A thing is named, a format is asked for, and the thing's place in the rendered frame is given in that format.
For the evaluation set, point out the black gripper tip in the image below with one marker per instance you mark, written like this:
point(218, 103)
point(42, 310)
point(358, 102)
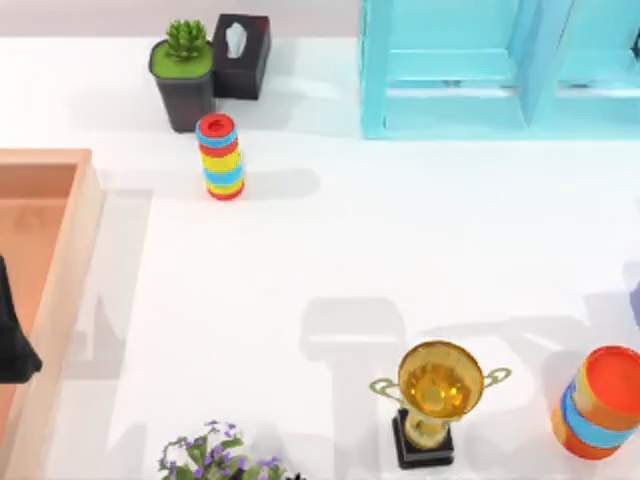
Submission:
point(12, 340)

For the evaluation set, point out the black tissue box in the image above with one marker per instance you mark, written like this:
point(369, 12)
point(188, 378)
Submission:
point(240, 60)

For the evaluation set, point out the purple flowering plant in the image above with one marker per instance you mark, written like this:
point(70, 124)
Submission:
point(215, 452)

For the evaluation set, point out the gold trophy on black base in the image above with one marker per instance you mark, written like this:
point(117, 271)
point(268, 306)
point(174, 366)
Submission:
point(434, 395)

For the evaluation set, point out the stack of coloured rings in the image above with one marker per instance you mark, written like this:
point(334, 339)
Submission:
point(221, 160)

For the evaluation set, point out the salmon-coloured shallow box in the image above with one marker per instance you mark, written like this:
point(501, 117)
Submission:
point(45, 240)

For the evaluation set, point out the light blue rack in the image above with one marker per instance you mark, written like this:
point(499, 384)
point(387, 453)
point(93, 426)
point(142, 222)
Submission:
point(450, 100)

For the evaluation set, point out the succulent in black pot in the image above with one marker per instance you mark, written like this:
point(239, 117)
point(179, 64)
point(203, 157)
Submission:
point(182, 85)

